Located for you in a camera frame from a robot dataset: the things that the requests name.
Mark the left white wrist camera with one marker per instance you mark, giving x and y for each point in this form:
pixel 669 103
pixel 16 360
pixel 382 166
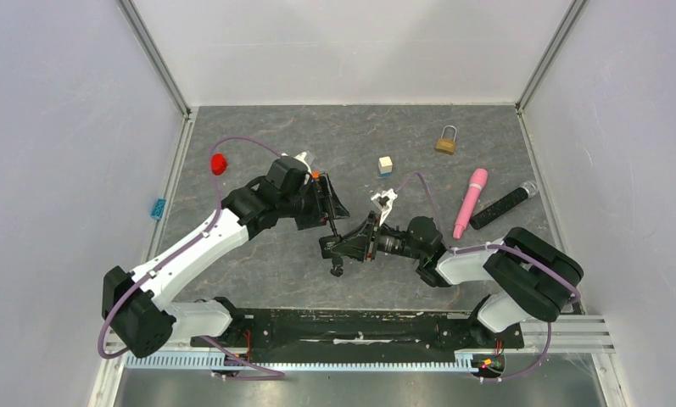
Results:
pixel 306 157

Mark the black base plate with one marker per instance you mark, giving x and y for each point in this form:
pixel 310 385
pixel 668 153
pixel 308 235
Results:
pixel 361 336

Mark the white blue cube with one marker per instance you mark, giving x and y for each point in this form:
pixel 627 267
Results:
pixel 385 166

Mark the red cylinder block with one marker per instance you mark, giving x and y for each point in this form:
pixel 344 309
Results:
pixel 218 164

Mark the pink toy microphone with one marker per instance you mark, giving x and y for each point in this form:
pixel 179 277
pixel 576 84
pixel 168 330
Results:
pixel 477 182

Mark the black key bunch large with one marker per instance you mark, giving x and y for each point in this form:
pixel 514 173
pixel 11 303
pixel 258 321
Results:
pixel 337 269

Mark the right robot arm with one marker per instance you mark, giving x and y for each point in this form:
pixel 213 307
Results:
pixel 536 280

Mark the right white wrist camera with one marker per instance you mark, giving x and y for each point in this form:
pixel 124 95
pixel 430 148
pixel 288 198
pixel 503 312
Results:
pixel 384 201

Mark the brass padlock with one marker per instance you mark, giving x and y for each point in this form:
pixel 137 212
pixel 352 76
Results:
pixel 447 141

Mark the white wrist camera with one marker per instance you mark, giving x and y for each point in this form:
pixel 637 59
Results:
pixel 306 157
pixel 384 201

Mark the black toy microphone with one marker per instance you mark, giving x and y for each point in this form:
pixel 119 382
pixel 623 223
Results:
pixel 502 206

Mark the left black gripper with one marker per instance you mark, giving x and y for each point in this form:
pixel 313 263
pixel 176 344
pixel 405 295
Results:
pixel 325 209

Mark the blue lego brick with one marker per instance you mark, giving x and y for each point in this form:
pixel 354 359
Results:
pixel 158 209

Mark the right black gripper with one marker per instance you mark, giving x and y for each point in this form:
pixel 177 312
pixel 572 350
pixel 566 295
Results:
pixel 359 242

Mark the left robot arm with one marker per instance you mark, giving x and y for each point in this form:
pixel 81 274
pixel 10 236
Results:
pixel 139 306

